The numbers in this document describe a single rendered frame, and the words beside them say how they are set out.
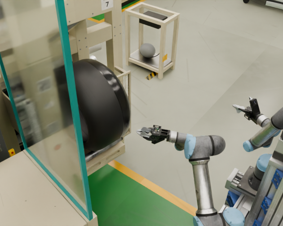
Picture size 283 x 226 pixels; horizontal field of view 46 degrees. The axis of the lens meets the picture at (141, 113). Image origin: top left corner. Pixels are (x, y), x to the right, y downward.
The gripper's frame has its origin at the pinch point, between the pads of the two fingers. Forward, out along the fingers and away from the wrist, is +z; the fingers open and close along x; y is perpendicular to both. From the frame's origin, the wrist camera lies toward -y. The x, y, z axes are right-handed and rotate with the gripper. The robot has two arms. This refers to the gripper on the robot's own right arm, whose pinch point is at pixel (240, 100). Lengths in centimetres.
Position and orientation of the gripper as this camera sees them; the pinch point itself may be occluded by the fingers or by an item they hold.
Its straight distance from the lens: 245.7
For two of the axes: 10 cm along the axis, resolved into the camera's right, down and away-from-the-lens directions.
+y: 1.0, 7.2, 6.9
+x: 8.8, -3.9, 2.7
